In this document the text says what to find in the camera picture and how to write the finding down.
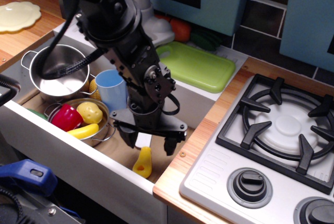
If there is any grey toy stove top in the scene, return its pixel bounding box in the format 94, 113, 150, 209
180, 78, 333, 223

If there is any grey stove knob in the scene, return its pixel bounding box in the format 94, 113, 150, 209
226, 168, 273, 209
293, 197, 333, 224

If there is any blue clamp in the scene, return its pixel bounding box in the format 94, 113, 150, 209
1, 159, 58, 196

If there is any yellow handled toy knife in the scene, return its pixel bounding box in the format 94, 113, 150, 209
132, 133, 152, 179

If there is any green toy item in sink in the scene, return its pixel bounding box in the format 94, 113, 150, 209
28, 109, 47, 121

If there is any steel pot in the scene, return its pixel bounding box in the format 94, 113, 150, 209
21, 44, 93, 102

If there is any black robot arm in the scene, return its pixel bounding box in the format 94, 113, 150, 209
75, 0, 187, 155

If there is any green cutting board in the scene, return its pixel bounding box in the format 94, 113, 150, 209
156, 41, 235, 93

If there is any red toy pepper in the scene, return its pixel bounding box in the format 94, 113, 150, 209
51, 104, 84, 132

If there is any steel pan with handles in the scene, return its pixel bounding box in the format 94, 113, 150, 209
44, 98, 114, 146

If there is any black braided cable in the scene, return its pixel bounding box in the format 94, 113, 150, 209
33, 0, 106, 80

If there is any toy corn cob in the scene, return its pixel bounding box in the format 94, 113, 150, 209
89, 78, 101, 101

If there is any white sink basin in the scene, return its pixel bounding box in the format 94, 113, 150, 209
0, 19, 248, 224

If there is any pale yellow plate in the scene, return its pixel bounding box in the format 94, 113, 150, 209
1, 2, 41, 32

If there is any light blue plastic cup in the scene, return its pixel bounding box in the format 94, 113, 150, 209
95, 69, 127, 113

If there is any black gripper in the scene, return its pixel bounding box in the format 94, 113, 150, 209
111, 104, 187, 156

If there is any yellow toy banana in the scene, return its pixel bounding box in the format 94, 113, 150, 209
67, 123, 99, 139

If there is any grey toy faucet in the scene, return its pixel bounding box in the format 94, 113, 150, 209
135, 0, 175, 47

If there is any dark green toy vegetable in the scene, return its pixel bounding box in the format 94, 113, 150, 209
190, 29, 222, 52

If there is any yellow toy potato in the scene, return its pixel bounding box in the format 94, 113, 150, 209
76, 102, 103, 124

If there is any teal box right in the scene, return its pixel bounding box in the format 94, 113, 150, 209
280, 0, 333, 72

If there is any orange toy tomato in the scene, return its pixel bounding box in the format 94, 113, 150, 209
154, 14, 192, 43

